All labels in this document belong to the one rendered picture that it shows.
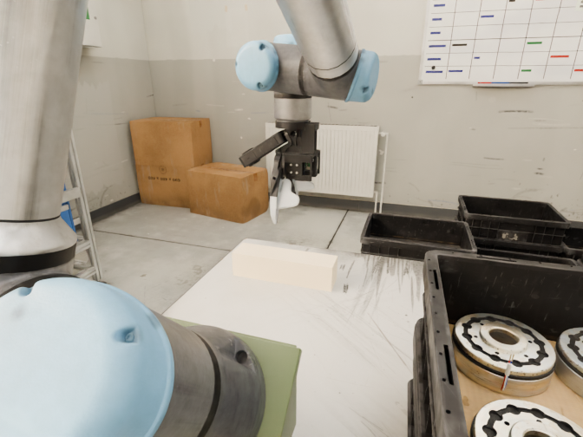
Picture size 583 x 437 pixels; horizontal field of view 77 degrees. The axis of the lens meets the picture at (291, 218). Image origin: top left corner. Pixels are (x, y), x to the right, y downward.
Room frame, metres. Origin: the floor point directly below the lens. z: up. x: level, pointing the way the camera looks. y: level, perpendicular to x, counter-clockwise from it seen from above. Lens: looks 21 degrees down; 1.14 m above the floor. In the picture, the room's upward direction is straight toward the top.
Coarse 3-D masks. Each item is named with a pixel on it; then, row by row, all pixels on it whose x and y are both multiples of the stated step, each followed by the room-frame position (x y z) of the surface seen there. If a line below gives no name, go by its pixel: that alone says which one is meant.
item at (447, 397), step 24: (432, 264) 0.39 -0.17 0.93; (504, 264) 0.40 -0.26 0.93; (528, 264) 0.39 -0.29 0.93; (552, 264) 0.39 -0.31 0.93; (432, 288) 0.34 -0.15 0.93; (432, 312) 0.30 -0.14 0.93; (432, 336) 0.27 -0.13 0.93; (432, 360) 0.25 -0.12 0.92; (432, 384) 0.23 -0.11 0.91; (456, 384) 0.21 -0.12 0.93; (456, 408) 0.19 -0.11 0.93; (456, 432) 0.17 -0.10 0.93
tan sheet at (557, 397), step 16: (464, 384) 0.31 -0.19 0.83; (560, 384) 0.31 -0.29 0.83; (464, 400) 0.28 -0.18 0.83; (480, 400) 0.28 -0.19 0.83; (496, 400) 0.28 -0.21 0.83; (528, 400) 0.28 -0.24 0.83; (544, 400) 0.28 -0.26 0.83; (560, 400) 0.28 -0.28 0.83; (576, 400) 0.28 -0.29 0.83; (576, 416) 0.27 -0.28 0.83
